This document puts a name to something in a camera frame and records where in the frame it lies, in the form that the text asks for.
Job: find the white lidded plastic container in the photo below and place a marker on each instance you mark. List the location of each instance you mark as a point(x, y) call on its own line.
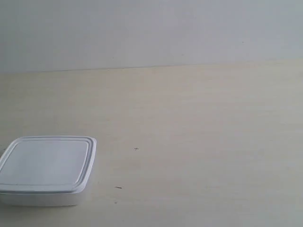
point(46, 171)

